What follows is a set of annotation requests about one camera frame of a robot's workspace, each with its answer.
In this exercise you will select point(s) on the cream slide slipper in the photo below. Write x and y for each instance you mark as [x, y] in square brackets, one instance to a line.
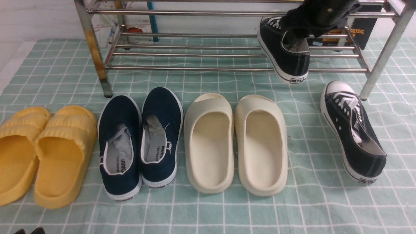
[208, 129]
[262, 145]

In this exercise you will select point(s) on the right navy slip-on shoe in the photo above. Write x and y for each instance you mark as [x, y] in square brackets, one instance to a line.
[162, 125]

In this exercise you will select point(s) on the right cream slide slipper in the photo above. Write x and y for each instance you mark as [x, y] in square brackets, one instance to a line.
[262, 145]

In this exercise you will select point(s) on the black box orange text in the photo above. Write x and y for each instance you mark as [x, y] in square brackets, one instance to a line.
[361, 29]

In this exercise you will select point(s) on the black canvas sneaker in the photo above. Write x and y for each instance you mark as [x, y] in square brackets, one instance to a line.
[362, 155]
[290, 62]

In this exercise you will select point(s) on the white printed poster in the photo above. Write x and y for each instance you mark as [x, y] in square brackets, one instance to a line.
[106, 26]

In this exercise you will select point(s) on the navy slip-on shoe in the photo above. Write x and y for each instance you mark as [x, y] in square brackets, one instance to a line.
[162, 125]
[118, 136]

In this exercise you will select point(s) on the left cream slide slipper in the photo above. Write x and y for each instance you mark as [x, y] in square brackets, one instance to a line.
[208, 129]

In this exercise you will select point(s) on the right yellow slide slipper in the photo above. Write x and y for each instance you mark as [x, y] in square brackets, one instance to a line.
[64, 149]

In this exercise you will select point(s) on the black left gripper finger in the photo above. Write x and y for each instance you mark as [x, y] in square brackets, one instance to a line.
[38, 231]
[21, 231]

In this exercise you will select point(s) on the left navy slip-on shoe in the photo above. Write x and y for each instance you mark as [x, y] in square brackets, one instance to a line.
[118, 136]

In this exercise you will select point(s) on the metal shoe rack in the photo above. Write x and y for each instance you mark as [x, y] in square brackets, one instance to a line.
[123, 48]

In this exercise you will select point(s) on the blue pole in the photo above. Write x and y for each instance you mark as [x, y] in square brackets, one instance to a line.
[153, 23]

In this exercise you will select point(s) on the left yellow slide slipper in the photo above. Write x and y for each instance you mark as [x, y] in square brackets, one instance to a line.
[18, 159]

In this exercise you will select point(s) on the yellow slide slipper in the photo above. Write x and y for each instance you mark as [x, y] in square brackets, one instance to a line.
[18, 159]
[64, 149]

